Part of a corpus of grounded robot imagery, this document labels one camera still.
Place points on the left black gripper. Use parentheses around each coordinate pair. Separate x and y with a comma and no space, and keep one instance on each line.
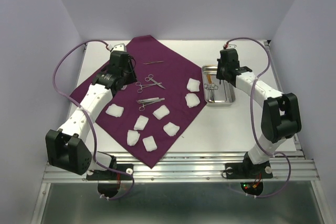
(133,77)

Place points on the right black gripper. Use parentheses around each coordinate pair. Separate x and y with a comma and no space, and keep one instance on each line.
(218,74)

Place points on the steel surgical scissors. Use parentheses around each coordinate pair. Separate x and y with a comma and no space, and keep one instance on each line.
(150,77)

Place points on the steel tweezers branded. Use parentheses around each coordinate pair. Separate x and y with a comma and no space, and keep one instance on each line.
(147,100)

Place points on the long thin steel tweezers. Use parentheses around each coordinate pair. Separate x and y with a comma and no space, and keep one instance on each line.
(153,62)

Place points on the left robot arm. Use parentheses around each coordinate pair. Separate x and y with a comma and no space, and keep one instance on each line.
(66,148)

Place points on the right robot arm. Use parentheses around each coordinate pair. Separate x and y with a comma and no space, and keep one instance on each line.
(280,119)

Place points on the stainless steel tray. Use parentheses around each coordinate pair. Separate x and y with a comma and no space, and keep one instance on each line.
(224,95)

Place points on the white gauze pad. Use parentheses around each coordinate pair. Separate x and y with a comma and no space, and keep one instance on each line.
(193,85)
(161,112)
(115,110)
(149,144)
(192,100)
(132,137)
(171,129)
(141,123)

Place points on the small steel hemostat under tweezers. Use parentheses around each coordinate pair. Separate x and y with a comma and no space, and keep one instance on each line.
(143,105)

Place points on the white gauze pad far right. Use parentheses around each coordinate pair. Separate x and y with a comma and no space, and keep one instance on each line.
(193,85)

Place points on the white gauze pad lower centre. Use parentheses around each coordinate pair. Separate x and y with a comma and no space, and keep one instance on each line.
(141,123)

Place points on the purple cloth drape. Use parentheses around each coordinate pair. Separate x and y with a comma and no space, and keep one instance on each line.
(174,74)

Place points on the white gauze pad bottom left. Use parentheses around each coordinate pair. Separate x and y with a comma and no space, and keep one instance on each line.
(132,137)

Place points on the white gauze pad lower right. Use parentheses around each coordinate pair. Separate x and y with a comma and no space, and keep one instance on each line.
(171,129)

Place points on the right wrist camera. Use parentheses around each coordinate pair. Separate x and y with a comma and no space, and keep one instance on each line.
(231,46)

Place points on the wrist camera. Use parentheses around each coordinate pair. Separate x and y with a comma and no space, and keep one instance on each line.
(119,47)
(231,46)

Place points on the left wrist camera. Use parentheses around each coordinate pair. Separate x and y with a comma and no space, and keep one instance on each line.
(119,47)

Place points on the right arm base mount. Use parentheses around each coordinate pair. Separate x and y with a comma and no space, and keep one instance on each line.
(250,176)

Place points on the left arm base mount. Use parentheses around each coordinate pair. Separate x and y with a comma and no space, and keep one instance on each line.
(111,185)

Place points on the aluminium rail frame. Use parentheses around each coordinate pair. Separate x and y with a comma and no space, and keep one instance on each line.
(186,185)

